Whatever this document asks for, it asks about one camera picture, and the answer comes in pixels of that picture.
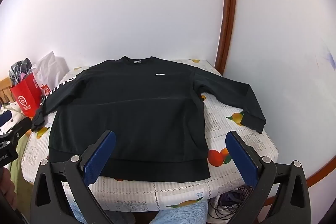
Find black sweatshirt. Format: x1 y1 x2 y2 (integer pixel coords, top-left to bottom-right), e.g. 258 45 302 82
31 57 266 182

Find plaid clothes in bag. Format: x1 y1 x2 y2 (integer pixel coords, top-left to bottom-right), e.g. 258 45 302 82
9 58 33 86

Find person's left hand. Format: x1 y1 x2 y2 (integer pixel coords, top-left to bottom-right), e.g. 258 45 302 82
1 168 18 210

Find white dotted cloth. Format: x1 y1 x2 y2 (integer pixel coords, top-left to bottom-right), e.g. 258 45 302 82
1 102 25 135

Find green cloth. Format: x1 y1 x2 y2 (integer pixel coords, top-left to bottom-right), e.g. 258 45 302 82
10 135 33 219

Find red paper bag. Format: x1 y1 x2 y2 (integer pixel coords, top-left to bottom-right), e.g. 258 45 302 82
11 73 42 118

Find fruit print tablecloth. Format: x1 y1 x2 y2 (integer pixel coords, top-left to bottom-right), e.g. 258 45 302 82
20 58 280 213

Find light blue towel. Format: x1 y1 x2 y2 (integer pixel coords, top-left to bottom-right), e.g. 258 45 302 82
70 200 209 224

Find black cables under table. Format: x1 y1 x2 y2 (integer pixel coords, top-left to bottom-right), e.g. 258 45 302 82
209 185 255 222

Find brown wooden door frame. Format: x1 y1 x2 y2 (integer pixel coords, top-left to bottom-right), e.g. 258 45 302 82
215 0 236 74

